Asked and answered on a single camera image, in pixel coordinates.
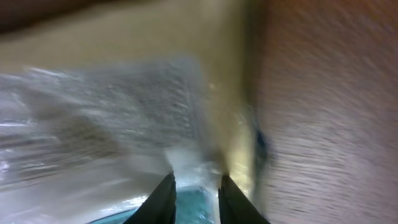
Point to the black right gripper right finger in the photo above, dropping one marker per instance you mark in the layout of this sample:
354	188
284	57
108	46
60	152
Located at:
235	207

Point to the yellow chips bag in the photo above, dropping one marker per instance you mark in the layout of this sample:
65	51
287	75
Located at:
98	105

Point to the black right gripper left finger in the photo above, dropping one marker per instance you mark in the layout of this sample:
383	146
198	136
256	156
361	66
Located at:
160	206

